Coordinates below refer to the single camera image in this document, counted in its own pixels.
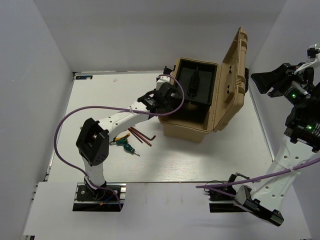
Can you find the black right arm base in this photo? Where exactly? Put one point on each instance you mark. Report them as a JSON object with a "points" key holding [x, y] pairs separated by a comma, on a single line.
{"points": [[217, 196]]}

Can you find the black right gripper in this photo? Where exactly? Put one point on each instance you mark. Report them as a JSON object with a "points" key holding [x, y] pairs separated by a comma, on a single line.
{"points": [[287, 75]]}

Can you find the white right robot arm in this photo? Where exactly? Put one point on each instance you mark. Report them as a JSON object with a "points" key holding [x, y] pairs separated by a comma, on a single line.
{"points": [[300, 143]]}

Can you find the green orange stubby screwdriver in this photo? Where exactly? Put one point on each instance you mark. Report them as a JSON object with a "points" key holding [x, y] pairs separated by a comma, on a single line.
{"points": [[121, 141]]}

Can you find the blue label sticker left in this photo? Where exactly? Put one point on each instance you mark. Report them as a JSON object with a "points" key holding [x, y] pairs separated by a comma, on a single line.
{"points": [[84, 77]]}

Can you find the black toolbox tray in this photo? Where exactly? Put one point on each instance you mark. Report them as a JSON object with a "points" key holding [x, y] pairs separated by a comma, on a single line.
{"points": [[197, 79]]}

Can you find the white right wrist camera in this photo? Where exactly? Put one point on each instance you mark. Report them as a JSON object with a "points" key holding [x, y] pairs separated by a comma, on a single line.
{"points": [[313, 54]]}

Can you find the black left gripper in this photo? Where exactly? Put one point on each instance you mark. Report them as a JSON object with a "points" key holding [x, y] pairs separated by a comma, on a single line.
{"points": [[169, 106]]}

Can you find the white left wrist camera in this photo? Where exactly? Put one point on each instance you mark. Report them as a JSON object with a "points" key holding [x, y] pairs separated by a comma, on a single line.
{"points": [[162, 79]]}

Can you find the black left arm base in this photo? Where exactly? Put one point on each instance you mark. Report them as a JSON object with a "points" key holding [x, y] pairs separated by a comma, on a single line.
{"points": [[85, 193]]}

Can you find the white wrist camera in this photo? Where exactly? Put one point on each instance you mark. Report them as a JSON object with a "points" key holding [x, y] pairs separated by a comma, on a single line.
{"points": [[313, 54], [162, 79]]}

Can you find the yellow black needle-nose pliers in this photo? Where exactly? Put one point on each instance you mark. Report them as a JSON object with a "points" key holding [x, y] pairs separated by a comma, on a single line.
{"points": [[125, 136]]}

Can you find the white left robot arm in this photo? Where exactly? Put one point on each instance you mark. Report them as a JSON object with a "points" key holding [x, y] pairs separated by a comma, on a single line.
{"points": [[96, 135]]}

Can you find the tan plastic toolbox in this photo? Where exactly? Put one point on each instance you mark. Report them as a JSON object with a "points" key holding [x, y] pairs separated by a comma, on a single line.
{"points": [[193, 122]]}

